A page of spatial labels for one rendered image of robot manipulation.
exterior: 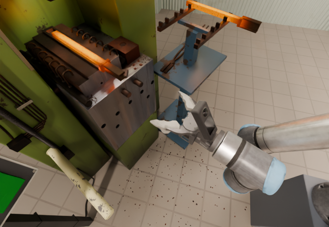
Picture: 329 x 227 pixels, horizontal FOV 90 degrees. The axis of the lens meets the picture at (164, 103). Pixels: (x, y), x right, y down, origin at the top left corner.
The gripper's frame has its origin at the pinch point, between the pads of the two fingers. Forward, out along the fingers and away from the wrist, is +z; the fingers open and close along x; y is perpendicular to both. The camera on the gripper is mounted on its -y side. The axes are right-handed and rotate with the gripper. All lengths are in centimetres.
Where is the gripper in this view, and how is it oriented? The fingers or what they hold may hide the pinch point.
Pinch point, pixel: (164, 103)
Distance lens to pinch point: 52.9
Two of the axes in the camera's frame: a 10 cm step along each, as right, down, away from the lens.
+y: 0.0, 5.8, 8.1
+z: -7.9, -5.0, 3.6
